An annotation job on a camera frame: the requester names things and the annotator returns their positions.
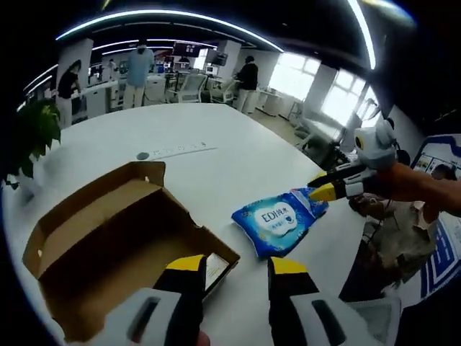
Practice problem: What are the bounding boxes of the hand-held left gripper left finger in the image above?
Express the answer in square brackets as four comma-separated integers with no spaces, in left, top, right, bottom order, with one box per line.
[88,254,209,346]

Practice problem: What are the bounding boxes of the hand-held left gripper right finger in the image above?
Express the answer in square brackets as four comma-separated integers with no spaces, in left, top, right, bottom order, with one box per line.
[267,256,365,346]

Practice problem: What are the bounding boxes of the blue wet wipes soft pack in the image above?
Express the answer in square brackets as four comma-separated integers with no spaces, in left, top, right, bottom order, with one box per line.
[230,186,331,259]

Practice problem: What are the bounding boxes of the brown cardboard shoe box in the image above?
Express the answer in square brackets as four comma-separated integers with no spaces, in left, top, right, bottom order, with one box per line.
[22,161,241,343]

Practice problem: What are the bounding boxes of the person's right hand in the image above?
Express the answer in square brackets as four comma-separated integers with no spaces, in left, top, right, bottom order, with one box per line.
[362,161,411,200]

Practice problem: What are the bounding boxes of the white printed card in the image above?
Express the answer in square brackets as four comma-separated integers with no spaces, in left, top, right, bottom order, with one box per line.
[203,252,231,293]

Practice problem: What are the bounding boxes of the grey office chair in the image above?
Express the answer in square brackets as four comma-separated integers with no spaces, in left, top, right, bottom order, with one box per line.
[345,295,403,343]

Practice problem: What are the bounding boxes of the ceiling light strip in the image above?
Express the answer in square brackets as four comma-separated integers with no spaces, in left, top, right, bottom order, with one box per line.
[55,9,285,53]
[347,0,377,71]

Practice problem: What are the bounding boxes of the white office chair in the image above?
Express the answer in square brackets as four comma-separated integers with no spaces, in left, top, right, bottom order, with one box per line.
[210,79,238,105]
[178,74,209,105]

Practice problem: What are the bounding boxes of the dark red display screen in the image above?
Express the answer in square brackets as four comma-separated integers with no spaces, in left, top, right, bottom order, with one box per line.
[172,41,202,57]

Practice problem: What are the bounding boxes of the green plant in white pot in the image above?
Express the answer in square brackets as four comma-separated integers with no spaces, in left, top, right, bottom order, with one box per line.
[3,99,62,198]

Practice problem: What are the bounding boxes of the white pillar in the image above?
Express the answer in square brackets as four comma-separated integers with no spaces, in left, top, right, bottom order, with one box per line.
[57,37,94,94]

